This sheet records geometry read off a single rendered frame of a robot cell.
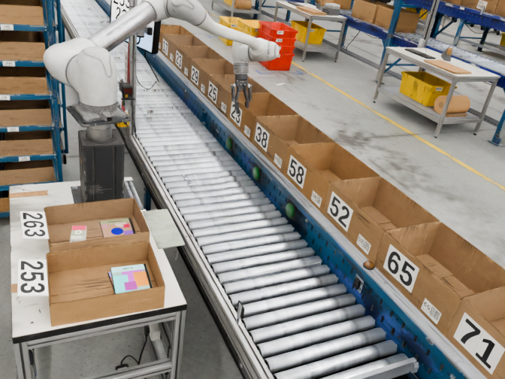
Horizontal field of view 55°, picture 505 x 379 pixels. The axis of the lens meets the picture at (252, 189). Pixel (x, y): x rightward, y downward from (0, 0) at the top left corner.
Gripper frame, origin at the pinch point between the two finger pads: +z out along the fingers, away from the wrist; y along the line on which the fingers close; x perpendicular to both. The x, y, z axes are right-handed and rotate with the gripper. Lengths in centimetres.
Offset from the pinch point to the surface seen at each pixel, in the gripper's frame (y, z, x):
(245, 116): 0.4, 4.4, 5.5
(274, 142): 0.4, 17.3, 41.7
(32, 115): 114, 2, -60
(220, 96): 0.4, -7.3, -32.6
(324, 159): -24, 27, 53
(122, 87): 66, -13, -19
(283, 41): -262, -90, -412
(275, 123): -13.1, 8.9, 17.8
